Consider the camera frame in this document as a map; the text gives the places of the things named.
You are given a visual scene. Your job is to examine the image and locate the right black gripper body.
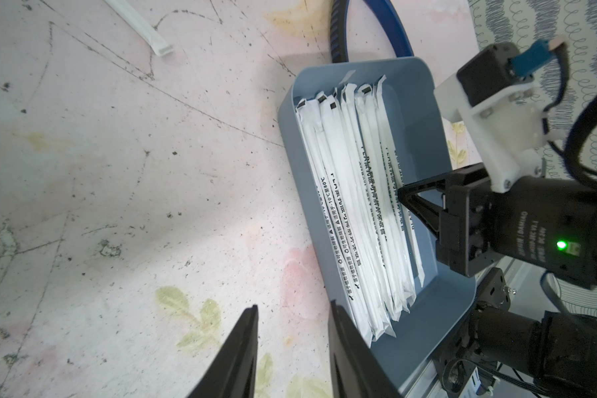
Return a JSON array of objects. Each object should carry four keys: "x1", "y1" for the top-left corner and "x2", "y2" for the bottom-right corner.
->
[{"x1": 436, "y1": 164, "x2": 597, "y2": 289}]

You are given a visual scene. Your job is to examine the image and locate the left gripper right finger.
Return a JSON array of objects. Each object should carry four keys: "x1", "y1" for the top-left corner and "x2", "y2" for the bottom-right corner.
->
[{"x1": 328, "y1": 300, "x2": 401, "y2": 398}]

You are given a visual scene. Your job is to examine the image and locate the blue handled pliers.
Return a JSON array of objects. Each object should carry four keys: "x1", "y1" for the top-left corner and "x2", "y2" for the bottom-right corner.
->
[{"x1": 329, "y1": 0, "x2": 414, "y2": 63}]

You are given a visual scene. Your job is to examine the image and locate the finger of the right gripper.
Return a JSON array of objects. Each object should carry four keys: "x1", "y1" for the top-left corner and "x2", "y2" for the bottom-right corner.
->
[
  {"x1": 400, "y1": 192, "x2": 444, "y2": 239},
  {"x1": 397, "y1": 172, "x2": 451, "y2": 199}
]

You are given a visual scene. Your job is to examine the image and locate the pink floral table mat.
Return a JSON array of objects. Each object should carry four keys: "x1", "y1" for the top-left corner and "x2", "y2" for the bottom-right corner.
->
[{"x1": 0, "y1": 0, "x2": 484, "y2": 398}]

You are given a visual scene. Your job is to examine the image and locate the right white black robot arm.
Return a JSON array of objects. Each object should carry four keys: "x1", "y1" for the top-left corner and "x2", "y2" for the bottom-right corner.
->
[{"x1": 397, "y1": 164, "x2": 597, "y2": 397}]

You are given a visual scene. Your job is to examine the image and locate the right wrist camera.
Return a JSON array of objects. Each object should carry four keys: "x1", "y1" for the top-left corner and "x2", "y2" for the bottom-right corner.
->
[{"x1": 434, "y1": 36, "x2": 570, "y2": 193}]

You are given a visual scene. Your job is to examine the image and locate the blue plastic storage tray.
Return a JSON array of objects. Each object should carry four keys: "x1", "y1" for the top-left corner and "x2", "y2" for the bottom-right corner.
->
[{"x1": 278, "y1": 57, "x2": 477, "y2": 387}]

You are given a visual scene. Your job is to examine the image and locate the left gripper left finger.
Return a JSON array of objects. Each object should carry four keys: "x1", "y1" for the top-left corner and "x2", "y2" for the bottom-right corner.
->
[{"x1": 187, "y1": 305, "x2": 259, "y2": 398}]

